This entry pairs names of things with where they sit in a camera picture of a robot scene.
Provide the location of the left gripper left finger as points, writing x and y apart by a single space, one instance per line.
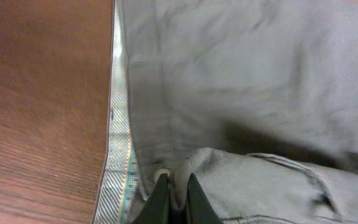
156 208

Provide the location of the grey shorts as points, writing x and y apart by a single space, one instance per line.
259 99

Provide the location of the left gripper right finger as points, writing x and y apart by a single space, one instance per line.
198 208

